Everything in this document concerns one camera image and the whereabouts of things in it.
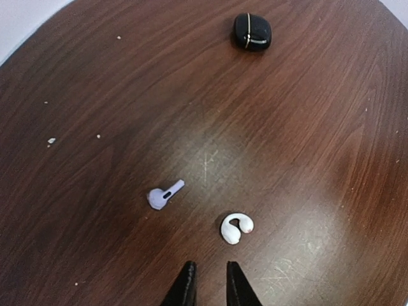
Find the black charging case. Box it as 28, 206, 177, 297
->
233, 13, 272, 52

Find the white clip earbud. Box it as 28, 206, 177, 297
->
220, 213, 254, 245

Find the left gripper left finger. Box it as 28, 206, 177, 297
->
161, 261, 197, 306

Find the purple stem earbud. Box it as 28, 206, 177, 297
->
147, 179, 185, 210

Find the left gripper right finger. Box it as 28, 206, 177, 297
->
226, 261, 262, 306

